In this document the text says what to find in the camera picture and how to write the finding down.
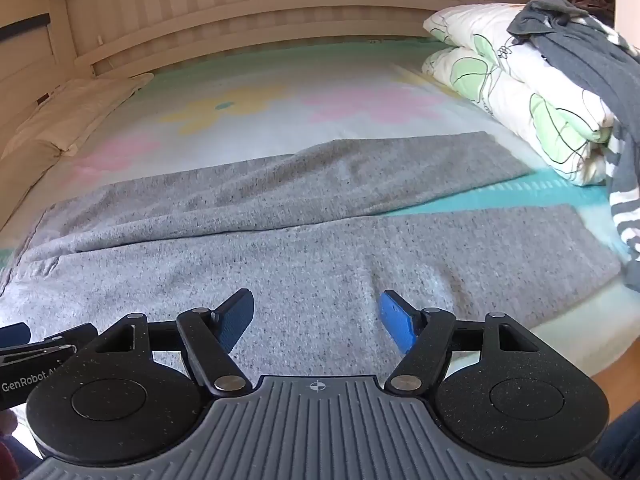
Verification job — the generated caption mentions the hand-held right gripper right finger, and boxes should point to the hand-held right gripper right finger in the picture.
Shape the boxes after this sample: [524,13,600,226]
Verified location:
[378,289,541,395]

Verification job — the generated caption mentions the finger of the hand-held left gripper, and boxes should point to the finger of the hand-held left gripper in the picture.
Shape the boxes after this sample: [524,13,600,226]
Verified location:
[29,323,99,353]
[0,322,32,351]

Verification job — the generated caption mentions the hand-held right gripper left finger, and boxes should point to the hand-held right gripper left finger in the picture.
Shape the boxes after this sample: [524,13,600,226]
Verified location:
[97,288,256,397]

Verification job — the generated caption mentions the grey pants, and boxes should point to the grey pants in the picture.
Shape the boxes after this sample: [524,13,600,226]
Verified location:
[0,131,622,378]

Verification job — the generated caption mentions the cream pillow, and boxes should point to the cream pillow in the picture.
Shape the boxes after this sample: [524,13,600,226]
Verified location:
[14,72,155,157]

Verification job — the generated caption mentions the flower-printed blanket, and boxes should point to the flower-printed blanket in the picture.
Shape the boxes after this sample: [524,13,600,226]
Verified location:
[0,36,632,367]

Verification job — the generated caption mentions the person's dark blue clothing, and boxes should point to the person's dark blue clothing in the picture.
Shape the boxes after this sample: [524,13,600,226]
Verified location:
[592,402,640,480]

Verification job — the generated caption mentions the grey white striped garment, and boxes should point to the grey white striped garment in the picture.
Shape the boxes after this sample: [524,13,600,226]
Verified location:
[601,122,640,265]

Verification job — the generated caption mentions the floral folded duvet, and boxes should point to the floral folded duvet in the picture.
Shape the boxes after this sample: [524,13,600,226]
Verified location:
[421,2,618,188]

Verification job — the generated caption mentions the dark grey garment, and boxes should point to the dark grey garment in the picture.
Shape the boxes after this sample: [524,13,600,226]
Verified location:
[507,0,640,128]

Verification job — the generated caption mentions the cream wooden bed frame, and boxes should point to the cream wooden bed frame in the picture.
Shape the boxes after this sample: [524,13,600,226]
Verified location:
[0,0,551,128]

